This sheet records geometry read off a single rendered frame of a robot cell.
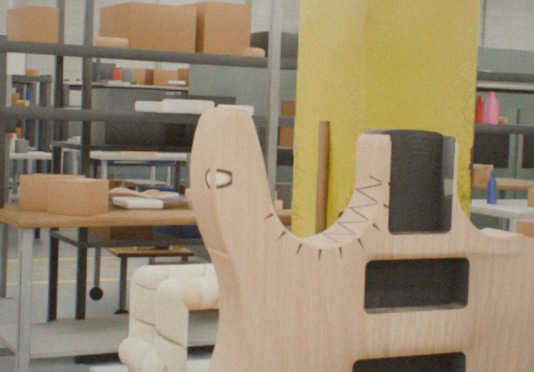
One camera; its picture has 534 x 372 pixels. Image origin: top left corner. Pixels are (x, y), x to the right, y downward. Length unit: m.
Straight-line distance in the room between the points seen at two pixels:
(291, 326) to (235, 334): 0.04
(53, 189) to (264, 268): 4.01
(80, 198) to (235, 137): 3.96
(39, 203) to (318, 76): 2.81
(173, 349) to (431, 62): 1.22
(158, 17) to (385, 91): 3.93
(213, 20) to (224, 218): 5.36
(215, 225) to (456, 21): 1.49
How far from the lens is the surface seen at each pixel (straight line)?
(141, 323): 1.11
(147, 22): 5.89
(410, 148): 0.81
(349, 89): 2.09
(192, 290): 1.04
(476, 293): 0.83
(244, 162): 0.73
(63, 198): 4.71
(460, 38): 2.18
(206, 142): 0.73
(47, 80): 10.87
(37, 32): 5.02
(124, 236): 5.87
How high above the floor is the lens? 1.38
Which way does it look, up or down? 3 degrees down
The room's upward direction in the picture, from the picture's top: 2 degrees clockwise
